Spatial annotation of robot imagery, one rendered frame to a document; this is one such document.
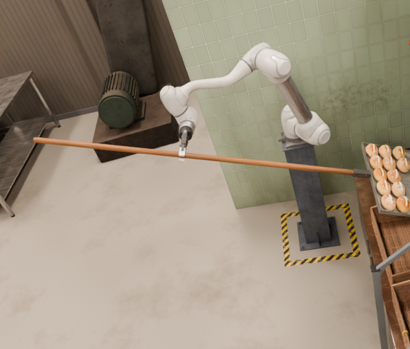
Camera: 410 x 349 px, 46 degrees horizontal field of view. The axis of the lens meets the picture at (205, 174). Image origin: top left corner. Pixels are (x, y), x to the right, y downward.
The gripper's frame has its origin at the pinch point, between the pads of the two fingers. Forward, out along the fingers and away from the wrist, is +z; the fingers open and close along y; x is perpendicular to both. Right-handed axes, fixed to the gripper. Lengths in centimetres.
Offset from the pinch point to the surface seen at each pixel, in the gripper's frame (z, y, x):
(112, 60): -319, 124, 116
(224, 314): -8, 158, -37
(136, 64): -322, 129, 88
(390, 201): 24, -4, -105
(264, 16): -122, -29, -42
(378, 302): 41, 55, -113
